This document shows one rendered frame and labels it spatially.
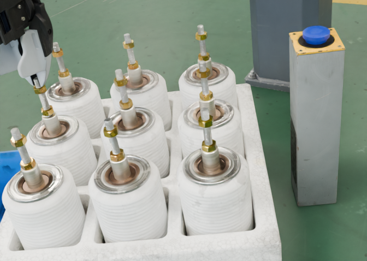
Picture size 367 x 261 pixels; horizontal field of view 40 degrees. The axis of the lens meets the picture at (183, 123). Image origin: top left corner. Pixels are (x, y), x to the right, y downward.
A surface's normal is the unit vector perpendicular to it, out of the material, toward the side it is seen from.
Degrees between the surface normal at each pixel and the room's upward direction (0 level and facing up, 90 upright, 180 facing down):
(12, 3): 90
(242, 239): 0
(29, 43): 91
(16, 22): 90
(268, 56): 90
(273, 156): 0
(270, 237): 0
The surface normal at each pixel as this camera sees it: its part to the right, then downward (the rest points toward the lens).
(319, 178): 0.00, 0.58
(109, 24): -0.13, -0.81
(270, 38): -0.49, 0.56
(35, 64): 0.91, 0.14
